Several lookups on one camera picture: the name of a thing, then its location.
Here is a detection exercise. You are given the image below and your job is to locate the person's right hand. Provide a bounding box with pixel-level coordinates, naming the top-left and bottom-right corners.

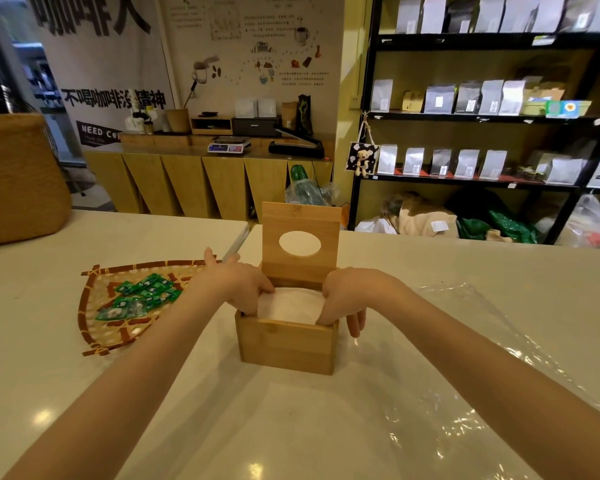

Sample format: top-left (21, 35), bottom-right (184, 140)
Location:
top-left (315, 267), bottom-right (398, 338)

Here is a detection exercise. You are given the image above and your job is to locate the person's left hand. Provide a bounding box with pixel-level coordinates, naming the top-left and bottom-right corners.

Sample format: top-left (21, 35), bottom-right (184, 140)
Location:
top-left (194, 247), bottom-right (276, 316)

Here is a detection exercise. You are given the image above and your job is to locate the white tissue stack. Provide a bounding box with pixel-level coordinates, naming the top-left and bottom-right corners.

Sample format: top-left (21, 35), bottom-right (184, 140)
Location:
top-left (256, 287), bottom-right (327, 326)

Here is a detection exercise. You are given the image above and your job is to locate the person's left forearm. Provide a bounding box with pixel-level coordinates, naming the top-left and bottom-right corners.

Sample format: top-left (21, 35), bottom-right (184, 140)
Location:
top-left (2, 286), bottom-right (222, 480)

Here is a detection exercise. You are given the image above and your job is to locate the person's right forearm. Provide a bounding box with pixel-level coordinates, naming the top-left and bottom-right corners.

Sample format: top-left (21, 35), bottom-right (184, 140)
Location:
top-left (375, 281), bottom-right (600, 480)

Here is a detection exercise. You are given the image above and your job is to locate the white pen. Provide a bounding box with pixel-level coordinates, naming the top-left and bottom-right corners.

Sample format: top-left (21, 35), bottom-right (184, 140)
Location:
top-left (222, 224), bottom-right (251, 263)

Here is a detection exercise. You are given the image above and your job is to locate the wooden tissue box with lid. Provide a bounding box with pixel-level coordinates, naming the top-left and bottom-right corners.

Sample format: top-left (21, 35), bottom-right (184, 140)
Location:
top-left (234, 201), bottom-right (342, 376)

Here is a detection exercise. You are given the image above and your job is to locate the pile of green candy packets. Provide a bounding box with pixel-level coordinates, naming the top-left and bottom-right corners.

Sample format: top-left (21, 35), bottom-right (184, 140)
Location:
top-left (95, 273), bottom-right (183, 322)

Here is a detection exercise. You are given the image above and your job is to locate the wooden counter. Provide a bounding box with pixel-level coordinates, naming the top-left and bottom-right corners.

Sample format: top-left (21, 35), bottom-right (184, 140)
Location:
top-left (83, 132), bottom-right (336, 223)

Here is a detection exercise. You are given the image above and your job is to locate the digital weighing scale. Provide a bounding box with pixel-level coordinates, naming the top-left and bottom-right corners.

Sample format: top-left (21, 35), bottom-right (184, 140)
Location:
top-left (207, 136), bottom-right (252, 156)

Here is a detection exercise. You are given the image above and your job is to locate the clear bag with green bottle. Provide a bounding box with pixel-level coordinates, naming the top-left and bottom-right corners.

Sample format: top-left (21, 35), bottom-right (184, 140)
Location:
top-left (284, 164), bottom-right (339, 207)

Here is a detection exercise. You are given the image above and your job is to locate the woven bamboo tray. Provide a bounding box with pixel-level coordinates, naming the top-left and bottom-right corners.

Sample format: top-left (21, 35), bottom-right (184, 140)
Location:
top-left (77, 259), bottom-right (209, 357)

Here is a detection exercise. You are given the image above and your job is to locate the beige cloth bag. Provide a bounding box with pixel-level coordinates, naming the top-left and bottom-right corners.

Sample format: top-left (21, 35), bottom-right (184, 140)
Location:
top-left (384, 192), bottom-right (460, 239)

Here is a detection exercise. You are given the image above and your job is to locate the small wooden drawer box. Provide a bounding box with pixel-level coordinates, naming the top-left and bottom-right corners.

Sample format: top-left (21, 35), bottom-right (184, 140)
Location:
top-left (189, 116), bottom-right (234, 136)

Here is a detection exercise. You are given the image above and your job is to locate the black box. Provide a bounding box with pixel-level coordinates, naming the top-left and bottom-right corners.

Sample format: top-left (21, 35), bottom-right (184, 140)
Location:
top-left (231, 116), bottom-right (283, 138)

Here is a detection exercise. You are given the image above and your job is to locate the black heat sealer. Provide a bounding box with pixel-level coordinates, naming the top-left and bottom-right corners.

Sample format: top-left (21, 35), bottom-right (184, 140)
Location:
top-left (268, 128), bottom-right (326, 160)

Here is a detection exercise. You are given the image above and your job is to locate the wooden bucket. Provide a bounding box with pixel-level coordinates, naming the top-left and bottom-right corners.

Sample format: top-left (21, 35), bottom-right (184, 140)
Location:
top-left (165, 108), bottom-right (193, 135)

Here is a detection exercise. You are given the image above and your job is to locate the group of white cups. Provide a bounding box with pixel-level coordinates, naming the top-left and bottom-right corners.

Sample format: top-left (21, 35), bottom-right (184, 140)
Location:
top-left (124, 106), bottom-right (172, 135)

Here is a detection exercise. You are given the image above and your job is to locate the hanging teddy bear card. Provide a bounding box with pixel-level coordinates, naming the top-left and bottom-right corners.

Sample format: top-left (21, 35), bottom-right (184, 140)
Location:
top-left (345, 142), bottom-right (380, 177)

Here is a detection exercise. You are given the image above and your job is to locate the black and green pouch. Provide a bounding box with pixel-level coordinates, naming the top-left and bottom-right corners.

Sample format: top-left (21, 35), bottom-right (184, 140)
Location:
top-left (296, 94), bottom-right (314, 136)

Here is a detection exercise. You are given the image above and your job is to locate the green plastic bag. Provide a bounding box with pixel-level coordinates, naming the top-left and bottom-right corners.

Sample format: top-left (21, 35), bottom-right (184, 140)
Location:
top-left (456, 209), bottom-right (539, 244)

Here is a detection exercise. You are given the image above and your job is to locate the row of silver pouches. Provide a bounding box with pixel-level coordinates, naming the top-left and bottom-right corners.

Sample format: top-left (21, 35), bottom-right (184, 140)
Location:
top-left (370, 78), bottom-right (527, 117)
top-left (395, 0), bottom-right (600, 35)
top-left (376, 144), bottom-right (509, 181)

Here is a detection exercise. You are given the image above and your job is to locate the brown woven basket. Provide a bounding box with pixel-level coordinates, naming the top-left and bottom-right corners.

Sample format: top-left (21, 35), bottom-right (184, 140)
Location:
top-left (0, 113), bottom-right (73, 249)

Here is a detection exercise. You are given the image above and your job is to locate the white banner with black characters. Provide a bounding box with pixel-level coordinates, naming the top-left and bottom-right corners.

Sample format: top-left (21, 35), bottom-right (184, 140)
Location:
top-left (24, 0), bottom-right (177, 148)

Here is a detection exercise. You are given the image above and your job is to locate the small yellow box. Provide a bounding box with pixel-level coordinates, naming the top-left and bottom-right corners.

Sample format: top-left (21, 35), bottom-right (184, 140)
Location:
top-left (401, 90), bottom-right (426, 114)

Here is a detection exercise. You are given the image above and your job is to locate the white plastic bag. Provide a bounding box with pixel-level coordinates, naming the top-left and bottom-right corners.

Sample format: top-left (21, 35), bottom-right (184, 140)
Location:
top-left (536, 194), bottom-right (600, 250)

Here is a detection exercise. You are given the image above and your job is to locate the colourful flat box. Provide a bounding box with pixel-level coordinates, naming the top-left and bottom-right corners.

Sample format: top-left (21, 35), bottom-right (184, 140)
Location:
top-left (545, 99), bottom-right (593, 119)

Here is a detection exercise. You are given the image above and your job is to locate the black metal shelf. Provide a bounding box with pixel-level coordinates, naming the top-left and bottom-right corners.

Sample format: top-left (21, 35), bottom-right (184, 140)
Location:
top-left (347, 0), bottom-right (600, 246)

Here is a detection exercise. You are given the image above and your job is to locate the illustrated coffee wall poster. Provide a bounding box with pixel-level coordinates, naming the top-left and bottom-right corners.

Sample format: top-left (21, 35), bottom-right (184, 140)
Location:
top-left (157, 0), bottom-right (346, 121)

